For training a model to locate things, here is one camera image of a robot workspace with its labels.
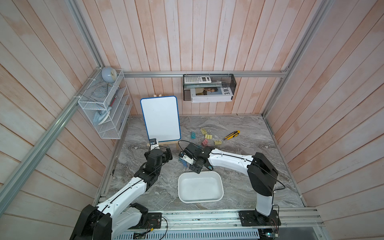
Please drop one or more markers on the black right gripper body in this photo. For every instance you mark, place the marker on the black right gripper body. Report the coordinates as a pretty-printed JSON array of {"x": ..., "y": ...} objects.
[{"x": 194, "y": 167}]

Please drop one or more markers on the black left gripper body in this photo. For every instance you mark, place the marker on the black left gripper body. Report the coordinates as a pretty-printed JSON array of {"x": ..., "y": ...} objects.
[{"x": 165, "y": 158}]

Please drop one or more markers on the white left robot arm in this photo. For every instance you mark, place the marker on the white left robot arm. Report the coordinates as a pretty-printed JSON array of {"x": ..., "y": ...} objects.
[{"x": 119, "y": 213}]

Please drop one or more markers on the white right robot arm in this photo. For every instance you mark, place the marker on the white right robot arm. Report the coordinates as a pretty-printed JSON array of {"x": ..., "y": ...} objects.
[{"x": 261, "y": 172}]

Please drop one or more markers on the yellow binder clip middle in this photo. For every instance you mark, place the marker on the yellow binder clip middle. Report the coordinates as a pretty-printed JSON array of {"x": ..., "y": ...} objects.
[{"x": 209, "y": 137}]

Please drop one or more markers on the white plastic storage box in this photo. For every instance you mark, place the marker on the white plastic storage box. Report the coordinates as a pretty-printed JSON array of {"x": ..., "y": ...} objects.
[{"x": 200, "y": 188}]

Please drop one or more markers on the yellow black utility knife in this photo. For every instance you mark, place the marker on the yellow black utility knife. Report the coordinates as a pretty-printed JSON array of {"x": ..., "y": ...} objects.
[{"x": 231, "y": 135}]

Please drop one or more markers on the blue framed whiteboard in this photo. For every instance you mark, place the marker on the blue framed whiteboard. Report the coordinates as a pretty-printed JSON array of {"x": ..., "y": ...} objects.
[{"x": 161, "y": 118}]

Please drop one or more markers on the white book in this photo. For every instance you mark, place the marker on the white book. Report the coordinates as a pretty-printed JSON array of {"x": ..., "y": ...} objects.
[{"x": 211, "y": 95}]

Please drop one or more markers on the white calculator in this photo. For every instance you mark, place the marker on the white calculator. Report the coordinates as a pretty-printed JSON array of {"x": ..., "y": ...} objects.
[{"x": 192, "y": 80}]

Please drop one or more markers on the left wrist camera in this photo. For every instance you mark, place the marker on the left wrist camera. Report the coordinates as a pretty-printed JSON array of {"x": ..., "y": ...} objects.
[{"x": 153, "y": 144}]

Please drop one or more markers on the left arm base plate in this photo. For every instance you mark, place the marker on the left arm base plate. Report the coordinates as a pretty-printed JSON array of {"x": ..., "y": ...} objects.
[{"x": 149, "y": 221}]

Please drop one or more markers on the black mesh wall basket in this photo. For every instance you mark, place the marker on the black mesh wall basket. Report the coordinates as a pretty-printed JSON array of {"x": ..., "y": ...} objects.
[{"x": 218, "y": 80}]

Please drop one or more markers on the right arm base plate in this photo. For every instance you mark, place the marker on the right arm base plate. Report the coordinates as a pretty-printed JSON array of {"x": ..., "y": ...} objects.
[{"x": 254, "y": 219}]

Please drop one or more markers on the white wire shelf rack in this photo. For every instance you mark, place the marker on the white wire shelf rack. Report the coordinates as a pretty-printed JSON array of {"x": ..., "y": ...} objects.
[{"x": 107, "y": 106}]

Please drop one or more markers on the aluminium rail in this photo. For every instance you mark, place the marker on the aluminium rail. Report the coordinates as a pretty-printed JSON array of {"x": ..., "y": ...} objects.
[{"x": 230, "y": 219}]

